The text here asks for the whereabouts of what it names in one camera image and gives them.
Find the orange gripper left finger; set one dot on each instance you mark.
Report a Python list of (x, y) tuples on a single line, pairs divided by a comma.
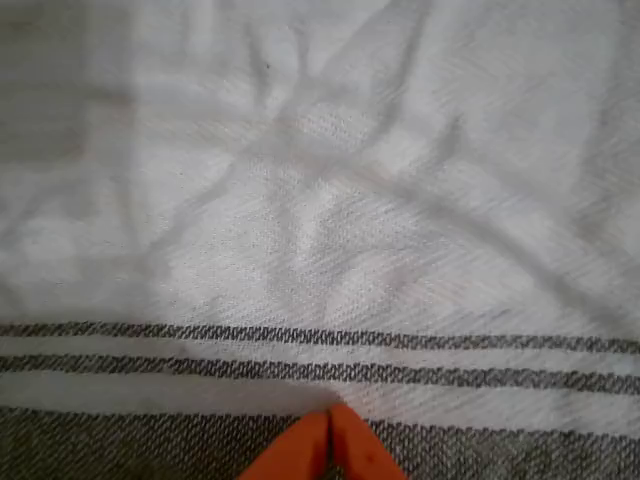
[(305, 450)]

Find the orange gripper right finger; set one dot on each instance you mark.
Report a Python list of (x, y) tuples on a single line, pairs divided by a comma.
[(357, 450)]

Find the white grey-striped towel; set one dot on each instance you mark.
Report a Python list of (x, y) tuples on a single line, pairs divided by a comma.
[(320, 200)]

